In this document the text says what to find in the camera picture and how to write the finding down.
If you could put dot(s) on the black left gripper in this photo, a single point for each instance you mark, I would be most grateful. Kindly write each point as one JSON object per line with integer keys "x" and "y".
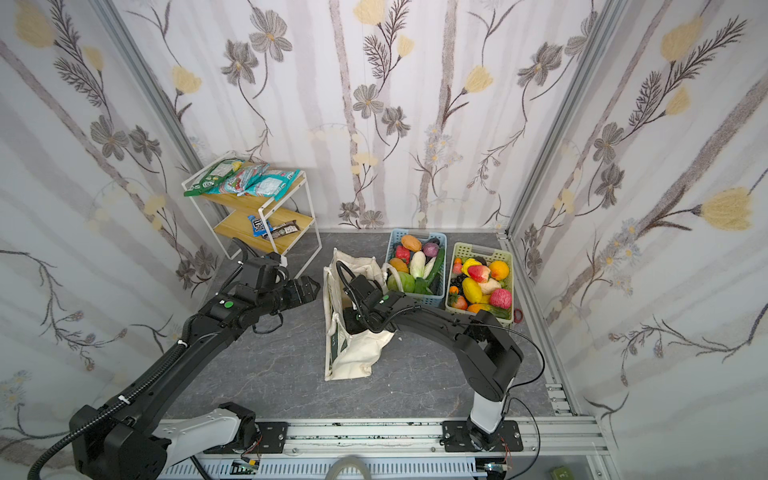
{"x": 298, "y": 289}

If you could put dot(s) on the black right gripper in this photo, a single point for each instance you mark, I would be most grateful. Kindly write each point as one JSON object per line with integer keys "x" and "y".
{"x": 352, "y": 306}

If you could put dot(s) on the cream canvas grocery bag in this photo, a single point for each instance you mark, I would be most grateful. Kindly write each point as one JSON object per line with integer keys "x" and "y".
{"x": 351, "y": 349}

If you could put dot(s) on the yellow banana toy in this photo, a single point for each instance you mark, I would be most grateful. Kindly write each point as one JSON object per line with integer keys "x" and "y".
{"x": 472, "y": 291}

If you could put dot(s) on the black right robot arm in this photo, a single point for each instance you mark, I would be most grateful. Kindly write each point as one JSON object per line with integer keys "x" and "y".
{"x": 489, "y": 357}

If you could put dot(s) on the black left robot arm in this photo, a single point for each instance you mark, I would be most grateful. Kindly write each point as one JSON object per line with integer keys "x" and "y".
{"x": 118, "y": 439}

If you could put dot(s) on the green cabbage toy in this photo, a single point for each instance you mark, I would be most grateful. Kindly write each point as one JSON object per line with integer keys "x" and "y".
{"x": 401, "y": 281}

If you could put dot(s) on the orange bell pepper toy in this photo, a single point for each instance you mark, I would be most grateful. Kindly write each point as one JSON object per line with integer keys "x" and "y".
{"x": 399, "y": 265}

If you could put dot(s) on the blue candy bar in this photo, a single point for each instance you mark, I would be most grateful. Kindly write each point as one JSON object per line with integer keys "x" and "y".
{"x": 260, "y": 228}

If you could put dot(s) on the red bell pepper toy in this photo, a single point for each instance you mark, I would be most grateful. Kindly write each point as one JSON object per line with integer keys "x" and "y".
{"x": 403, "y": 253}

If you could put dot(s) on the white radish toy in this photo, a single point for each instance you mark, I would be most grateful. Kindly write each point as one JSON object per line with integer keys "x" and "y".
{"x": 417, "y": 266}

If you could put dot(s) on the dark brown candy bar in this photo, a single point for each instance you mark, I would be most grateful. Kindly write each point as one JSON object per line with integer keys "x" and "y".
{"x": 285, "y": 229}

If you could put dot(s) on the blue plastic vegetable basket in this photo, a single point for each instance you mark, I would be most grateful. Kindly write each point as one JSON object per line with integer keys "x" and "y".
{"x": 431, "y": 295}

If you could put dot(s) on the brown potato toy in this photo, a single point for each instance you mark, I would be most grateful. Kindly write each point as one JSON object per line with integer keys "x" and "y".
{"x": 411, "y": 243}

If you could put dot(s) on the purple onion toy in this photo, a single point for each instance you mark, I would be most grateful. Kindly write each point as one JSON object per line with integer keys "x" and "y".
{"x": 431, "y": 248}

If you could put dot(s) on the black grape bunch toy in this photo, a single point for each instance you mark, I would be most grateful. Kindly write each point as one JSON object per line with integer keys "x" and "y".
{"x": 456, "y": 283}

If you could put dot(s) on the red teal snack packet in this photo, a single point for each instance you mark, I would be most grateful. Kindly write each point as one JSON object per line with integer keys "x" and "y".
{"x": 243, "y": 178}

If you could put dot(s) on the yellow citron toy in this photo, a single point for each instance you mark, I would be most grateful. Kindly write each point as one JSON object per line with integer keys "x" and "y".
{"x": 469, "y": 263}

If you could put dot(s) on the green plastic fruit basket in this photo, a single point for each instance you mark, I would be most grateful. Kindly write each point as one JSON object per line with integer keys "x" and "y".
{"x": 456, "y": 302}

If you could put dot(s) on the green snack packet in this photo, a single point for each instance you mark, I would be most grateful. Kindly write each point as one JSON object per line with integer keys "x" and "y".
{"x": 214, "y": 177}

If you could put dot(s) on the beige pear toy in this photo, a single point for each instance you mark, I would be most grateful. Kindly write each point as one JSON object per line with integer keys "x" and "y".
{"x": 489, "y": 286}

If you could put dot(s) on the pink dragon fruit toy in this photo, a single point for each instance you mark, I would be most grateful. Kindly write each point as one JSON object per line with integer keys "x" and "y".
{"x": 501, "y": 298}

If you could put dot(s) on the orange fruit toy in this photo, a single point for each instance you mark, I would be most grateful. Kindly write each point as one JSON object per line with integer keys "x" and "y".
{"x": 499, "y": 270}

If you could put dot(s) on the white wire two-tier shelf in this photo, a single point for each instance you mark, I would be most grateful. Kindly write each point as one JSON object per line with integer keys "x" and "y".
{"x": 227, "y": 217}

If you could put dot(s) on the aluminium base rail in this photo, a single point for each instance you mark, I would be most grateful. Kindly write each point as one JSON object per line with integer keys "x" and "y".
{"x": 429, "y": 448}

